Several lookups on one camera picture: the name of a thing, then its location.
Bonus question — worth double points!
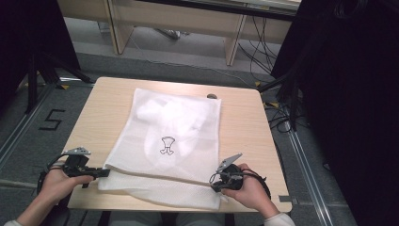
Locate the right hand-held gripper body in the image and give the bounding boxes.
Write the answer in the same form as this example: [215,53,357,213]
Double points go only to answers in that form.
[215,153,245,192]

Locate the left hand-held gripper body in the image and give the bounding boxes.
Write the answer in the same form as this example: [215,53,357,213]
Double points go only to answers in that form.
[61,146,92,179]

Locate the white mesh laundry bag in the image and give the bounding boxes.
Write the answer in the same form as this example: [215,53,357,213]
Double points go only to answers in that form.
[97,88,230,211]

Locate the person's right hand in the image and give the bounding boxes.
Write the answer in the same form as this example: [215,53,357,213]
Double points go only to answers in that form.
[220,162,272,218]

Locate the person's left hand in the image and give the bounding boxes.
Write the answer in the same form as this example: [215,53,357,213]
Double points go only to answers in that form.
[40,168,95,206]

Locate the black chair part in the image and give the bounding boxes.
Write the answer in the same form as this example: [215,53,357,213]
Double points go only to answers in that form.
[40,196,72,226]

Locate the grey tape strip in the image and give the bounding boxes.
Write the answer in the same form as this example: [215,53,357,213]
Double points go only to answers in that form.
[278,195,299,205]

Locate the white garment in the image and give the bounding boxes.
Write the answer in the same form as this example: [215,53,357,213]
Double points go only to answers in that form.
[136,95,210,166]

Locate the black tripod stand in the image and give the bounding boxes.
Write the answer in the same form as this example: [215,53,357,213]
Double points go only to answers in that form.
[257,71,307,132]
[24,52,96,115]

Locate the black curtain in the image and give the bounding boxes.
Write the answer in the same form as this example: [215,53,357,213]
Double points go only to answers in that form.
[0,0,82,106]
[270,0,399,226]

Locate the grey power strip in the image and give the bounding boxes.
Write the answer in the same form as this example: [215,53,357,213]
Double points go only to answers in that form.
[152,27,191,40]

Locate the beige wooden desk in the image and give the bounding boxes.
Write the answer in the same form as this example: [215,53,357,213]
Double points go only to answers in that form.
[57,0,303,67]

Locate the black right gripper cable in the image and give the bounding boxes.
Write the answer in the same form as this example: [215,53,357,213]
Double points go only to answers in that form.
[241,169,273,202]

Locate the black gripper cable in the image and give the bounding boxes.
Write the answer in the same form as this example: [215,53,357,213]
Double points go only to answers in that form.
[241,169,273,202]
[36,153,71,196]

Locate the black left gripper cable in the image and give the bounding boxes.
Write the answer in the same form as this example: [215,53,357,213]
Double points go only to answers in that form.
[36,153,71,196]

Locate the metal floor rail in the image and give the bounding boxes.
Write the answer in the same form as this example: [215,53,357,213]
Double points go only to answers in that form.
[0,82,56,170]
[281,121,335,226]

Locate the black floor cables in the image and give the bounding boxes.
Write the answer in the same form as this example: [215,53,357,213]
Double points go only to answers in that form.
[263,99,310,134]

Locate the black hanging cables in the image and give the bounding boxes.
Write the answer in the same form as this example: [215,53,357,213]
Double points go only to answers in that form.
[237,15,281,83]

